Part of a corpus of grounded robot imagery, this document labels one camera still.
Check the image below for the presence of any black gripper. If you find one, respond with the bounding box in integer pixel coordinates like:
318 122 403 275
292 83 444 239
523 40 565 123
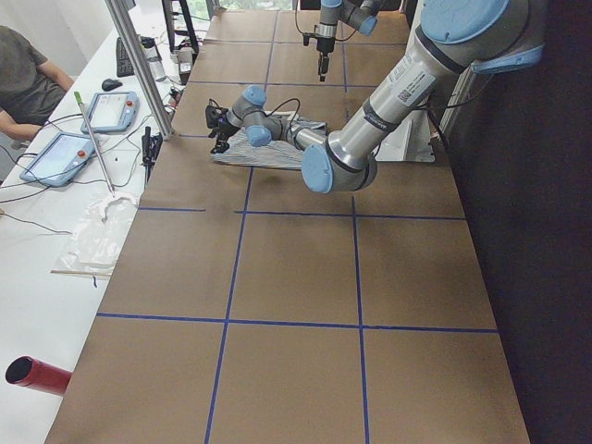
204 99 231 154
302 25 336 82

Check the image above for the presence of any metal rod green tip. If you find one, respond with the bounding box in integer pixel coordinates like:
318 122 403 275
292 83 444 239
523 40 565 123
73 91 116 196

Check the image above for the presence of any red cylinder tube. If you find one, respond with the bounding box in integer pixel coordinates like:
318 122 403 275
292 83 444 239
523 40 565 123
5 356 72 396

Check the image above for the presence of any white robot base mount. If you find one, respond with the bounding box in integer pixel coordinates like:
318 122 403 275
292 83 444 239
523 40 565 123
375 69 476 164

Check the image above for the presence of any black computer mouse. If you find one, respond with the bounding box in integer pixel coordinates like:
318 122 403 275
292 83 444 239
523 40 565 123
101 79 122 92

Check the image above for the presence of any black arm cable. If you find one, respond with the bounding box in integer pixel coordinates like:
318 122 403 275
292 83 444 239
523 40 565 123
265 96 304 135

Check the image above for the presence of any grey aluminium frame post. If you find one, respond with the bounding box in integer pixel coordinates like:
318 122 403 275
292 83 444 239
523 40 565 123
105 0 174 141

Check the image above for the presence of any black keyboard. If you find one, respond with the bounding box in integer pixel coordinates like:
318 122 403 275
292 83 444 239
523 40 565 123
116 37 134 78

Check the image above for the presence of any blue teach pendant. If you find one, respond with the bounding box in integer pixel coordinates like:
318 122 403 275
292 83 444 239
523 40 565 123
19 132 94 188
84 92 139 134

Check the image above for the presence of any near blue teach pendant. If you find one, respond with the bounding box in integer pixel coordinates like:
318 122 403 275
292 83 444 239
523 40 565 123
19 132 94 188

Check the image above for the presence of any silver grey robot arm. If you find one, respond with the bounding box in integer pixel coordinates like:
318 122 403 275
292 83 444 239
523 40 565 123
297 0 384 82
205 1 549 193

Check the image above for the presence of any seated person grey shirt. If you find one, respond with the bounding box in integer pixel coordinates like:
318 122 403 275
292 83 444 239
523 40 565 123
1 26 74 142

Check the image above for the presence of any far blue teach pendant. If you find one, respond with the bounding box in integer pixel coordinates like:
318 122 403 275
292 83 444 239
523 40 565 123
84 92 139 134

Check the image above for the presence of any black clamp bar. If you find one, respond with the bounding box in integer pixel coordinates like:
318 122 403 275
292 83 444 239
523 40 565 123
142 126 163 187

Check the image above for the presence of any clear plastic bag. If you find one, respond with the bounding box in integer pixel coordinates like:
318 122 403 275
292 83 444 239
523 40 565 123
51 191 138 278

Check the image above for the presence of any navy white striped polo shirt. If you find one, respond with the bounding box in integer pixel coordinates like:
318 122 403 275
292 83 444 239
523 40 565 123
210 129 303 170

